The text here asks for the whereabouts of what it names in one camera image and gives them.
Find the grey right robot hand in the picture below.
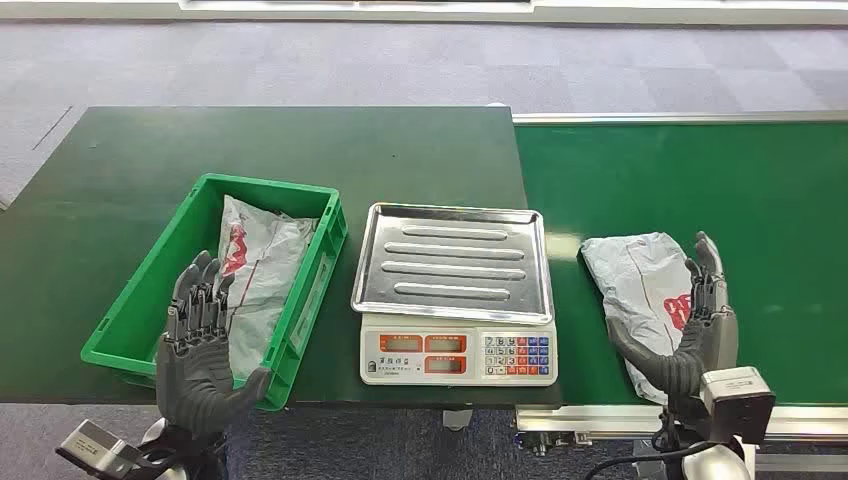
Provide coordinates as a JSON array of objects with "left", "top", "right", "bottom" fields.
[{"left": 606, "top": 230, "right": 740, "bottom": 419}]

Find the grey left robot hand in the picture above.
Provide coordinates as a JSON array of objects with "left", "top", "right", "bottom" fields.
[{"left": 155, "top": 250, "right": 272, "bottom": 440}]

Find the grey courier bag package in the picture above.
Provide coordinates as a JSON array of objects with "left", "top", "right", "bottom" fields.
[
  {"left": 580, "top": 231, "right": 698, "bottom": 406},
  {"left": 215, "top": 194, "right": 320, "bottom": 383}
]

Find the green plastic basket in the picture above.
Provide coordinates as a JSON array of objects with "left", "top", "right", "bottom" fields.
[{"left": 80, "top": 173, "right": 349, "bottom": 413}]

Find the steel weighing tray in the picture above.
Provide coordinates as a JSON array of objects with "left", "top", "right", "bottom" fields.
[{"left": 350, "top": 202, "right": 556, "bottom": 326}]

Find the dark green table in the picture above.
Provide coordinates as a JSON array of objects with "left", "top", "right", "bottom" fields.
[{"left": 0, "top": 105, "right": 564, "bottom": 409}]

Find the white electronic scale body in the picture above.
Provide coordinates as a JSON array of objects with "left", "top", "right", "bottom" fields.
[{"left": 358, "top": 311, "right": 560, "bottom": 388}]

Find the grey table foot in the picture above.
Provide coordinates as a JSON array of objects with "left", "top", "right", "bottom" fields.
[{"left": 441, "top": 408, "right": 476, "bottom": 433}]

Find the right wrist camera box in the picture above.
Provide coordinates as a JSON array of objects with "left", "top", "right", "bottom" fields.
[{"left": 698, "top": 366, "right": 777, "bottom": 446}]

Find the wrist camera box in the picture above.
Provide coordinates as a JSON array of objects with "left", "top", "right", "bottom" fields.
[
  {"left": 698, "top": 366, "right": 777, "bottom": 446},
  {"left": 56, "top": 419, "right": 144, "bottom": 480}
]

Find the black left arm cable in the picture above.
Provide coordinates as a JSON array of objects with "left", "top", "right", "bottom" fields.
[{"left": 125, "top": 440, "right": 200, "bottom": 475}]

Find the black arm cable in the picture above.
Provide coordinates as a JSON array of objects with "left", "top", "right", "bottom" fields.
[
  {"left": 582, "top": 423, "right": 717, "bottom": 480},
  {"left": 125, "top": 440, "right": 200, "bottom": 475}
]

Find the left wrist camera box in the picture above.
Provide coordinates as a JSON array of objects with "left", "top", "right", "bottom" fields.
[{"left": 56, "top": 419, "right": 144, "bottom": 480}]

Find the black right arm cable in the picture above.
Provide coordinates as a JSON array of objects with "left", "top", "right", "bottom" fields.
[{"left": 582, "top": 423, "right": 717, "bottom": 480}]

